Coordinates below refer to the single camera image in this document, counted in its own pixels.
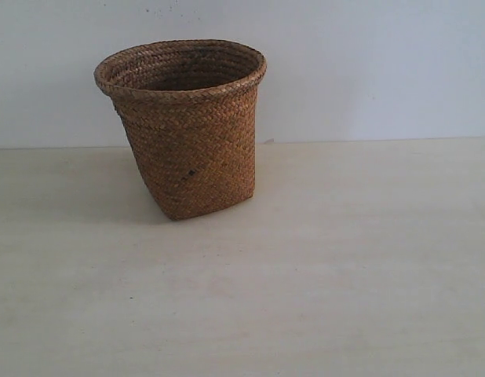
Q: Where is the brown woven wicker basket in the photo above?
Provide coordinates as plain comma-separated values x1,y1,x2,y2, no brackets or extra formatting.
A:
93,39,267,220

